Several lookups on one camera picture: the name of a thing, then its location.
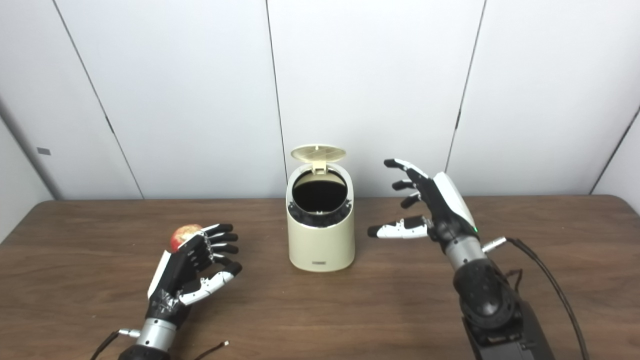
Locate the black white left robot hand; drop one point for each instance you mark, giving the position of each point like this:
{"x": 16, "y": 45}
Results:
{"x": 175, "y": 277}

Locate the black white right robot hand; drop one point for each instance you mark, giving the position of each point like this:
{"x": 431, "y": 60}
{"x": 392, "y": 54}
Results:
{"x": 445, "y": 210}

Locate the red apple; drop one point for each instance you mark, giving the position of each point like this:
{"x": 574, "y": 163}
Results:
{"x": 182, "y": 235}

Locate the cream lidded trash bin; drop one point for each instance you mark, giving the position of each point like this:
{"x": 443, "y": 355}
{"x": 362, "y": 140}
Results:
{"x": 320, "y": 245}

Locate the cream round bin lid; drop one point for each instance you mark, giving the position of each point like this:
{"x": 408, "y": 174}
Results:
{"x": 318, "y": 153}

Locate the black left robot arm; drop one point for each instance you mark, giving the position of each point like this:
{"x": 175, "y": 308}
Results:
{"x": 155, "y": 335}

